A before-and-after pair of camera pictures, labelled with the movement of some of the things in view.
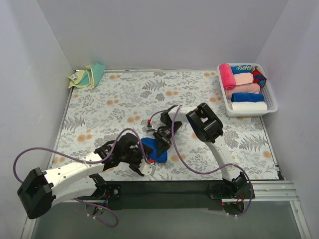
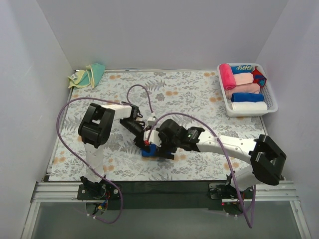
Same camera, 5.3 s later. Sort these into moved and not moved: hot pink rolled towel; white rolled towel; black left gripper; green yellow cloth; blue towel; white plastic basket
Moved: black left gripper; blue towel
Not moved: green yellow cloth; hot pink rolled towel; white plastic basket; white rolled towel
